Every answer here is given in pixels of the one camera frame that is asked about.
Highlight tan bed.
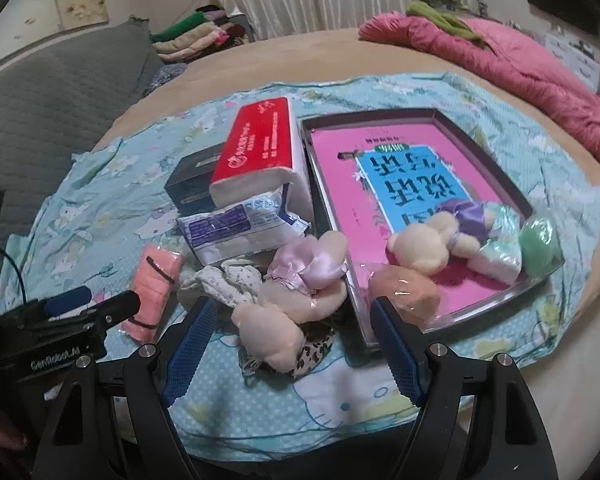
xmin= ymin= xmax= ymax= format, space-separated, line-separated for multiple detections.
xmin=92 ymin=27 xmax=600 ymax=480

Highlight cream floral scrunchie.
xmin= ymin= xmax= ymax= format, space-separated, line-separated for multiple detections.
xmin=177 ymin=260 xmax=268 ymax=311

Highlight black cable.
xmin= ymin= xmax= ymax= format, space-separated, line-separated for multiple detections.
xmin=0 ymin=247 xmax=31 ymax=311

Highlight beige wardrobe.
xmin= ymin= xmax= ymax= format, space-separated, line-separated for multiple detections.
xmin=0 ymin=0 xmax=112 ymax=73

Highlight cat print blue blanket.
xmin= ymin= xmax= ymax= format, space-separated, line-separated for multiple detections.
xmin=0 ymin=72 xmax=600 ymax=456

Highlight green cloth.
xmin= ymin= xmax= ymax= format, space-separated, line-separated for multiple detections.
xmin=405 ymin=1 xmax=491 ymax=48

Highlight white drawer cabinet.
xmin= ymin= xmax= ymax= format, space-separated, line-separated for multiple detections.
xmin=545 ymin=30 xmax=600 ymax=96

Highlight white blue plastic packet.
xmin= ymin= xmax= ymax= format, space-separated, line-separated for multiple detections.
xmin=176 ymin=195 xmax=311 ymax=266

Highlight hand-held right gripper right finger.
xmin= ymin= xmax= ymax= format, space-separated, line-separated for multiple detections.
xmin=369 ymin=296 xmax=563 ymax=480

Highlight green puff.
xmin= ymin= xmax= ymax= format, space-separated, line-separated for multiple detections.
xmin=520 ymin=215 xmax=565 ymax=278

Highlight grey quilted sofa cover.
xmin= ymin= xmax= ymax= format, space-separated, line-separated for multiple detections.
xmin=0 ymin=19 xmax=166 ymax=281

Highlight pink book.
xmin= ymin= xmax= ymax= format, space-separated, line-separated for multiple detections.
xmin=310 ymin=125 xmax=531 ymax=321

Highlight plush bear purple dress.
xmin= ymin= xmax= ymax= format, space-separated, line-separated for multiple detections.
xmin=386 ymin=199 xmax=498 ymax=276

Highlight plush bear pink dress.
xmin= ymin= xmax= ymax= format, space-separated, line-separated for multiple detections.
xmin=230 ymin=230 xmax=351 ymax=373

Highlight red tissue pack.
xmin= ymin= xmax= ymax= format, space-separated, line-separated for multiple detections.
xmin=209 ymin=96 xmax=315 ymax=223

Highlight orange puff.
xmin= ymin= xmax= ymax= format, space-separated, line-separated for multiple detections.
xmin=367 ymin=262 xmax=443 ymax=333

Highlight stack of folded clothes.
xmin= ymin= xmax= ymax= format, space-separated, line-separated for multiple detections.
xmin=150 ymin=5 xmax=256 ymax=63

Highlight mint tissue pack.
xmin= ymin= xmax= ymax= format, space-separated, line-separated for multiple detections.
xmin=467 ymin=202 xmax=526 ymax=283

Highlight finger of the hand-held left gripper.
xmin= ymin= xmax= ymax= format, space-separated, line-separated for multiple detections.
xmin=75 ymin=290 xmax=142 ymax=333
xmin=39 ymin=286 xmax=93 ymax=317

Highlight dark floral cloth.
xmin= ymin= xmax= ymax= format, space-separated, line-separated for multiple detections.
xmin=142 ymin=62 xmax=191 ymax=96

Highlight pink towel roll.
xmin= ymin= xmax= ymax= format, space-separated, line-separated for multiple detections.
xmin=121 ymin=245 xmax=186 ymax=343

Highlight pink quilt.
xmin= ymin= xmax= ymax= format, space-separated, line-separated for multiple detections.
xmin=357 ymin=14 xmax=600 ymax=183

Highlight leopard print scrunchie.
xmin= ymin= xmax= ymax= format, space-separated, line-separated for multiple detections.
xmin=240 ymin=320 xmax=338 ymax=378

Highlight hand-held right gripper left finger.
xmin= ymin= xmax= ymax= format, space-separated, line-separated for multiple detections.
xmin=32 ymin=296 xmax=219 ymax=480

